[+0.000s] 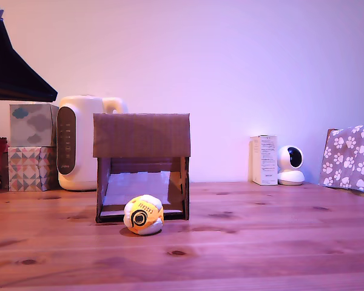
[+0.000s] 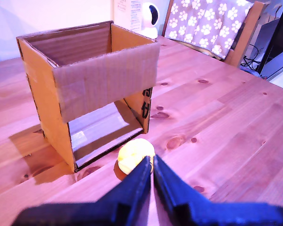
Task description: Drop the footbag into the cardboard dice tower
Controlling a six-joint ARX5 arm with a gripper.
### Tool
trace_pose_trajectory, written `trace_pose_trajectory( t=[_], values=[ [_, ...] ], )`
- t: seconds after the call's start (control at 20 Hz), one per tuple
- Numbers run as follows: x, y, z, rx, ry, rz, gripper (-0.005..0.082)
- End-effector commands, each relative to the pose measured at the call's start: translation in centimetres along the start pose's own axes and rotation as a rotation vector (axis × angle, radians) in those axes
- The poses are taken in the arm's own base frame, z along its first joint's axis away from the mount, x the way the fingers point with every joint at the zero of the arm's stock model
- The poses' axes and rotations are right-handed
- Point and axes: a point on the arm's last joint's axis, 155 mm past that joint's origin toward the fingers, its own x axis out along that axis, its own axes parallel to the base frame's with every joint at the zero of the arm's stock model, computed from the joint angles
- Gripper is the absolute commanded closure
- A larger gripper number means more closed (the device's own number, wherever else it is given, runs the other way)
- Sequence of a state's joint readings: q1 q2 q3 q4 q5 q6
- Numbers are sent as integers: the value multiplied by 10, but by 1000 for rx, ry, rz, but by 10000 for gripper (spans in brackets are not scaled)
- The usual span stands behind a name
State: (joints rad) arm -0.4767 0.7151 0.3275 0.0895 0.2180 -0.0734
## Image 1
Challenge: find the orange and white footbag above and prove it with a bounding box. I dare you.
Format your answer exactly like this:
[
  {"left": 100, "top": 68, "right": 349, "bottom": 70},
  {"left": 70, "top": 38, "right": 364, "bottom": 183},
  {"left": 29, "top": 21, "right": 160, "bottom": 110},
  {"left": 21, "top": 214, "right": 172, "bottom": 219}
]
[{"left": 123, "top": 195, "right": 164, "bottom": 236}]

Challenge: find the cardboard dice tower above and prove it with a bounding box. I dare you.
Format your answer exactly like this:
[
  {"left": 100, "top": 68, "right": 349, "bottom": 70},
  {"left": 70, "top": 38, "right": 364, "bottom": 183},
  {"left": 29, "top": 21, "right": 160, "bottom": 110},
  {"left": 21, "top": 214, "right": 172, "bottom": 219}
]
[{"left": 92, "top": 113, "right": 191, "bottom": 224}]

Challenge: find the cloud print tissue box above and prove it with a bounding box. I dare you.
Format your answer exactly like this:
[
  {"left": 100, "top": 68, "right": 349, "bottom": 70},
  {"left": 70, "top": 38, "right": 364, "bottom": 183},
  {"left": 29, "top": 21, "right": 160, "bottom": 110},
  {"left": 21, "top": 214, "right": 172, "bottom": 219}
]
[{"left": 9, "top": 102, "right": 60, "bottom": 148}]

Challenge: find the geometric print tissue box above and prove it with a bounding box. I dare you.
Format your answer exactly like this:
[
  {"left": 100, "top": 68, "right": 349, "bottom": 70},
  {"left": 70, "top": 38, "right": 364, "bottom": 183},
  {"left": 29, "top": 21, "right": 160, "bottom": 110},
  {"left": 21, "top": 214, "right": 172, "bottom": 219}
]
[{"left": 7, "top": 146, "right": 59, "bottom": 192}]

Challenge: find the white appliance with dark panel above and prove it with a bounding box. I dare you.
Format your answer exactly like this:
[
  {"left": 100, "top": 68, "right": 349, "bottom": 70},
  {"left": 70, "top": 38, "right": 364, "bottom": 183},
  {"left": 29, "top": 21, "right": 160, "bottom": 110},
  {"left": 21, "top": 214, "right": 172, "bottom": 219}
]
[{"left": 56, "top": 95, "right": 129, "bottom": 192}]

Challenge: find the small white printed box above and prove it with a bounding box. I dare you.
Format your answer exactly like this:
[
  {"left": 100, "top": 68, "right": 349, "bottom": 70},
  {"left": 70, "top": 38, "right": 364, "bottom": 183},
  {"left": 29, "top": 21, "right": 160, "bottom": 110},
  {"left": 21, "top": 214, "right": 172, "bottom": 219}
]
[{"left": 249, "top": 135, "right": 278, "bottom": 186}]

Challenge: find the paw print cloth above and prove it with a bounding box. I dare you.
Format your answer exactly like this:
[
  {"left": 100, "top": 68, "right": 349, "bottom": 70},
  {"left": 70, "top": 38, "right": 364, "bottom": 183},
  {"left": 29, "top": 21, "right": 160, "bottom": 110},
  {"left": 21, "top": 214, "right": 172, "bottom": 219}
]
[{"left": 318, "top": 124, "right": 364, "bottom": 196}]

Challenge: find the small white round camera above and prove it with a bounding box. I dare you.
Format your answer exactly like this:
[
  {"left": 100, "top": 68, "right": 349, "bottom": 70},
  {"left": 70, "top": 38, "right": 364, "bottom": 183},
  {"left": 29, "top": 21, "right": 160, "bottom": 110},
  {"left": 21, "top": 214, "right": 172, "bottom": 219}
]
[{"left": 277, "top": 145, "right": 306, "bottom": 186}]

